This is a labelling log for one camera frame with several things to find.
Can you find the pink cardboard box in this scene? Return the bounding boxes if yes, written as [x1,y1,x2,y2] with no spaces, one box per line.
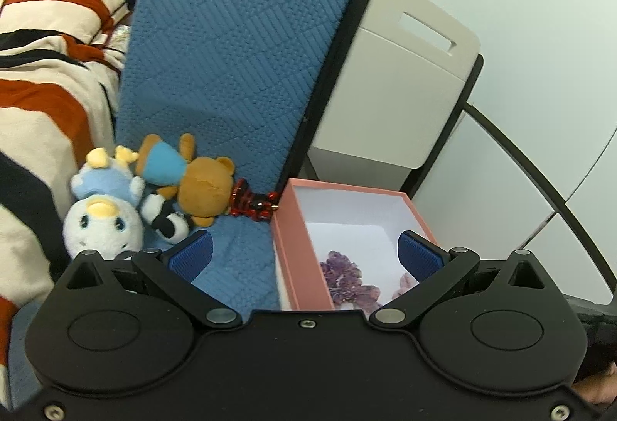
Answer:
[270,178,439,312]

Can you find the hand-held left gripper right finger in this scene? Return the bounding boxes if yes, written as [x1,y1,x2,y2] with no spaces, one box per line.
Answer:
[368,231,563,328]

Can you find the pink crystal piece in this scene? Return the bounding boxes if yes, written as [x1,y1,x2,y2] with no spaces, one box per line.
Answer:
[395,273,420,294]

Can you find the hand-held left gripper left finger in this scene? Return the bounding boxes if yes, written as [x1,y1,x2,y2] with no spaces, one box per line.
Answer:
[57,230,243,330]

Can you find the small panda plush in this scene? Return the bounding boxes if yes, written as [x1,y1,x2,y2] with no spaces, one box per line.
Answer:
[141,194,192,243]

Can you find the blue quilted cushion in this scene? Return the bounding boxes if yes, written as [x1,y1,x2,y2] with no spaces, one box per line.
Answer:
[116,0,356,312]

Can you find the orange black striped blanket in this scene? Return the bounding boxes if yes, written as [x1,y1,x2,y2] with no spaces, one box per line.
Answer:
[0,0,140,397]

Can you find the brown teddy bear plush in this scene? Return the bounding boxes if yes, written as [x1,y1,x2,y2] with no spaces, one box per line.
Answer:
[135,133,237,229]

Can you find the red black beaded accessory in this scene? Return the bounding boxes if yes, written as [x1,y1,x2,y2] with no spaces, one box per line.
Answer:
[229,178,280,221]

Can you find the white penguin plush blue hat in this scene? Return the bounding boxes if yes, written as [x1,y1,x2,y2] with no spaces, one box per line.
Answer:
[65,146,146,262]

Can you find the purple crystal pieces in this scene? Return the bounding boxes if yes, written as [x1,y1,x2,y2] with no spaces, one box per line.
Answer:
[319,250,381,306]

